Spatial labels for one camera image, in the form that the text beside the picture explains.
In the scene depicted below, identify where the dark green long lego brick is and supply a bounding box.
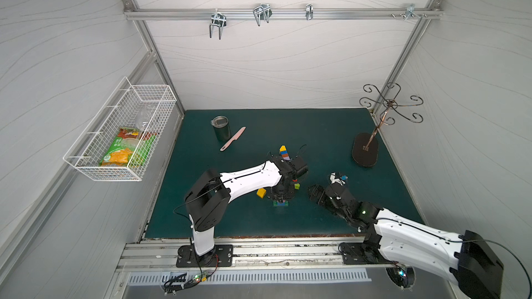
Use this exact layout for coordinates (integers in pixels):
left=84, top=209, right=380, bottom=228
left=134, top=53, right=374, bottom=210
left=273, top=201, right=289, bottom=207

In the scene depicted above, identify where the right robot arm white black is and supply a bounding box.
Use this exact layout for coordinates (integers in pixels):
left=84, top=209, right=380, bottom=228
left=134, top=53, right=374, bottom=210
left=308, top=180, right=504, bottom=298

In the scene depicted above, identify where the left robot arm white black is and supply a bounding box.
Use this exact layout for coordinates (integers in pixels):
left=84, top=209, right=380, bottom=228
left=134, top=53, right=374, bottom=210
left=176, top=156, right=308, bottom=268

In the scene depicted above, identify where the pink plastic knife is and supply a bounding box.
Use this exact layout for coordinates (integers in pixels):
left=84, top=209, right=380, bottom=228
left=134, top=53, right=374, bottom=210
left=220, top=126, right=246, bottom=152

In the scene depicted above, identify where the black metal jewelry stand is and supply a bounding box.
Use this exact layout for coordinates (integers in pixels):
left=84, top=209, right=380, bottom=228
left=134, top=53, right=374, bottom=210
left=351, top=83, right=424, bottom=168

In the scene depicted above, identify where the dark green metal tumbler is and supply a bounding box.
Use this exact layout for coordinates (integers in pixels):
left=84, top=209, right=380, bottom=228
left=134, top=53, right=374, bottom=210
left=211, top=116, right=232, bottom=143

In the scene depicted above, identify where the metal hook clip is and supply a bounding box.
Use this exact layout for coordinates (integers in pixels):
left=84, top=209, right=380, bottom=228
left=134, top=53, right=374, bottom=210
left=252, top=4, right=272, bottom=26
left=209, top=12, right=227, bottom=40
left=306, top=4, right=314, bottom=21
left=390, top=4, right=428, bottom=21

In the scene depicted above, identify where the green snack bag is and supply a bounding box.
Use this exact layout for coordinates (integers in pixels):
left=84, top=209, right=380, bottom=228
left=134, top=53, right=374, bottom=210
left=99, top=127, right=158, bottom=167

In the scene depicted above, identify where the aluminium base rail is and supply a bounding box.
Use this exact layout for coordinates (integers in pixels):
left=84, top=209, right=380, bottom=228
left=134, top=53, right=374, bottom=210
left=116, top=236, right=454, bottom=271

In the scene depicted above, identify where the white wire basket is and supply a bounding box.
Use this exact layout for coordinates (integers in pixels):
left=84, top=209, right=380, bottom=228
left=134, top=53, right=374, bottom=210
left=63, top=77, right=177, bottom=182

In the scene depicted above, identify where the aluminium crossbar rail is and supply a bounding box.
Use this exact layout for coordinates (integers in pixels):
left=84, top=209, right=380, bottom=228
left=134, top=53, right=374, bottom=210
left=124, top=7, right=444, bottom=21

